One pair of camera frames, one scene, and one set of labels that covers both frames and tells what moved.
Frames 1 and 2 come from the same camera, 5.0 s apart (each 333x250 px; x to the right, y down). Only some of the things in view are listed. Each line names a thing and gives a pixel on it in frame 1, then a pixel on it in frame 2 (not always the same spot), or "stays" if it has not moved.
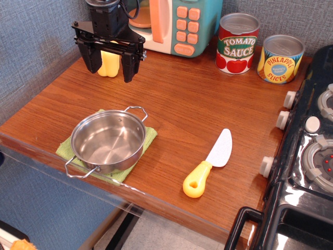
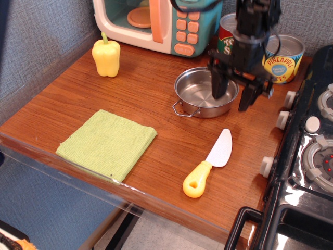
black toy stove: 297,213 stays
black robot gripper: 110,29 -> 245,65
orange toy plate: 143,19 stays
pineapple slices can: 280,59 stays
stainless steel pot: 111,141 -> 193,86
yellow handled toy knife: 194,185 stays
